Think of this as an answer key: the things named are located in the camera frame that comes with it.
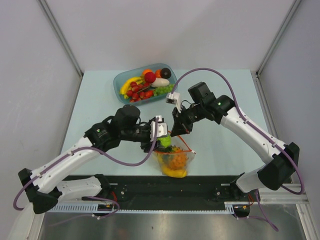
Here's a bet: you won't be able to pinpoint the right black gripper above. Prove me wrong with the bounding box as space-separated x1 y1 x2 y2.
170 102 206 137

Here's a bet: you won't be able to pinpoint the green toy apple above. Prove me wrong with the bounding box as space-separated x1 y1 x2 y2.
157 135 172 148

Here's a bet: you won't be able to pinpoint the green toy leafy vegetable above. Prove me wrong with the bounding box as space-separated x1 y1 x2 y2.
162 145 188 170

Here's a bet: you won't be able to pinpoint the clear zip top bag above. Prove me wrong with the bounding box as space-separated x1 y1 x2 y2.
153 135 196 179

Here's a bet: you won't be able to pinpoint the orange yellow toy mango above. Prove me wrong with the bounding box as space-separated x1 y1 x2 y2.
161 166 187 178

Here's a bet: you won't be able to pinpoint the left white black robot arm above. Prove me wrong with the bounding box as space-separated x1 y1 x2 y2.
13 104 168 215

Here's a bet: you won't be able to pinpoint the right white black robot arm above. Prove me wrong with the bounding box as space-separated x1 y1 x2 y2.
166 82 300 201

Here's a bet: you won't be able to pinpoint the green toy grapes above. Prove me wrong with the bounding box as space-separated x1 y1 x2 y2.
152 84 174 96

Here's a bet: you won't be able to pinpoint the white toy mushroom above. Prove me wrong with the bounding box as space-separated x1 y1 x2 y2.
151 78 170 88

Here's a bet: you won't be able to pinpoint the dark purple toy fruit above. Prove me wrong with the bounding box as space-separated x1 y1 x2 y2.
160 67 172 79

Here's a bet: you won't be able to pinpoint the red toy apple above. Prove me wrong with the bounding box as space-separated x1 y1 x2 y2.
144 72 156 84

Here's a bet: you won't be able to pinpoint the small orange toy fruit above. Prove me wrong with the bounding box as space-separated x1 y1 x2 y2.
154 69 162 78

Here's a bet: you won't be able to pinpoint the yellow toy bananas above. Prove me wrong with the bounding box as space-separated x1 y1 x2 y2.
119 76 143 95

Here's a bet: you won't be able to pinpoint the toy orange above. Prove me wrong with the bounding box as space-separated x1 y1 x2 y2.
142 68 153 76

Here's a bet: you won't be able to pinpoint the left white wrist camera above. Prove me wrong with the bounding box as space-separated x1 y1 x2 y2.
150 115 168 142

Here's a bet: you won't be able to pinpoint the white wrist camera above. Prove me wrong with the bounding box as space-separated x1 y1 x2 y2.
165 92 182 113
150 115 168 142

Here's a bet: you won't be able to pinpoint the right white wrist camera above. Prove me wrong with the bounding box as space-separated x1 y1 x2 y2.
165 92 182 113

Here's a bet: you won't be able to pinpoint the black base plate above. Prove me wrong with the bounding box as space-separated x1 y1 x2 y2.
51 174 293 211

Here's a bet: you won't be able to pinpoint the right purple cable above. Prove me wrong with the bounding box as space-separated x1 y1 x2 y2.
171 67 306 232

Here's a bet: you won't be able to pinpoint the white slotted cable duct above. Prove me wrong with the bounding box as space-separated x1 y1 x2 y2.
49 202 250 215

